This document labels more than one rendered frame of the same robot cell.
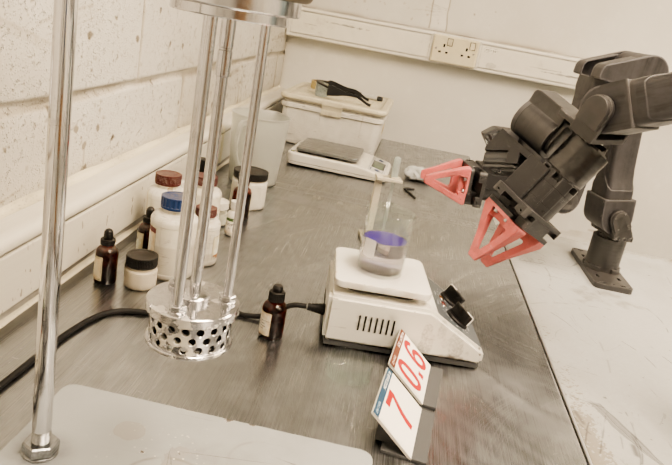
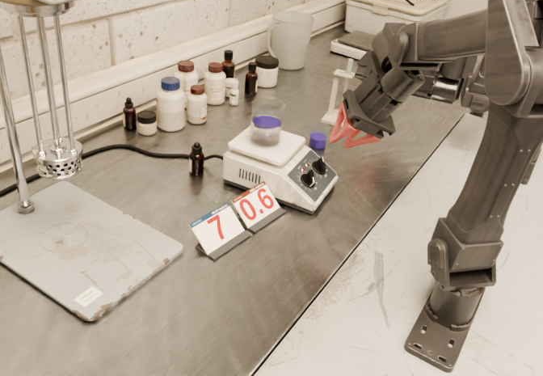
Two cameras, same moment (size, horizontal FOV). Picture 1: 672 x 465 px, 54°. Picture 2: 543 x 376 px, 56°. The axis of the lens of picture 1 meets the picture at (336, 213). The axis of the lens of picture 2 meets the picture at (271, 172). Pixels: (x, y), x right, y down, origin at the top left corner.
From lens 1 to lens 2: 50 cm
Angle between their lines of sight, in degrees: 28
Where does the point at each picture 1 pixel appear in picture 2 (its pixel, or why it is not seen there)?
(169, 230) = (162, 101)
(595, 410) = (372, 256)
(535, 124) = (380, 49)
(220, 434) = (113, 219)
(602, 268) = not seen: hidden behind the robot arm
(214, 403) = (129, 204)
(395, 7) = not seen: outside the picture
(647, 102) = (423, 42)
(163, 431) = (87, 212)
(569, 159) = (389, 78)
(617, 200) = not seen: hidden behind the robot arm
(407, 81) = not seen: outside the picture
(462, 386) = (290, 223)
